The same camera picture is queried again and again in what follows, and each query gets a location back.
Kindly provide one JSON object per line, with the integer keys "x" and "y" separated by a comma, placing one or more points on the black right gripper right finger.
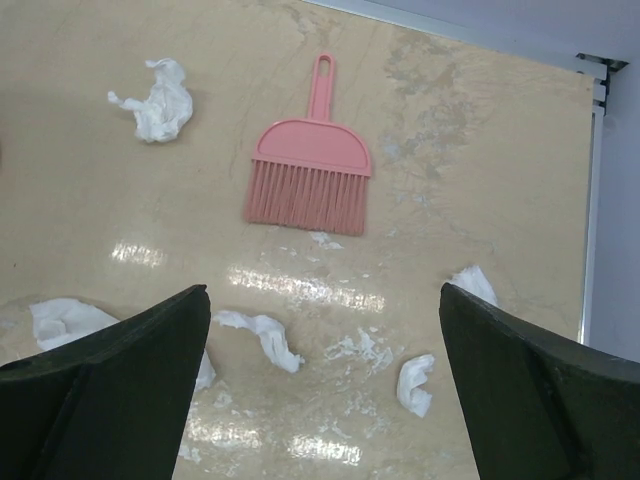
{"x": 538, "y": 405}

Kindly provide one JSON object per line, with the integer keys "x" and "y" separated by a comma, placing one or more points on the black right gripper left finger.
{"x": 111, "y": 405}

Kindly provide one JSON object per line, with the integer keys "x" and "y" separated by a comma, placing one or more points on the pink hand brush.
{"x": 311, "y": 173}

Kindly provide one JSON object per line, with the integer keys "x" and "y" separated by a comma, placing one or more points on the small white paper scrap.
{"x": 414, "y": 374}

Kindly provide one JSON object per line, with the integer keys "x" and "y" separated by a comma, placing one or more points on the white paper scrap near edge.
{"x": 473, "y": 280}

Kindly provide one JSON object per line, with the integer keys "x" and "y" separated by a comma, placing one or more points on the twisted white paper scrap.
{"x": 271, "y": 334}

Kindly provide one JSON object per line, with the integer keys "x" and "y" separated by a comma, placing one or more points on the large crumpled white paper scrap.
{"x": 169, "y": 106}

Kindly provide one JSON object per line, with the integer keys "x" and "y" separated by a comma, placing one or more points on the aluminium table frame rail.
{"x": 597, "y": 67}

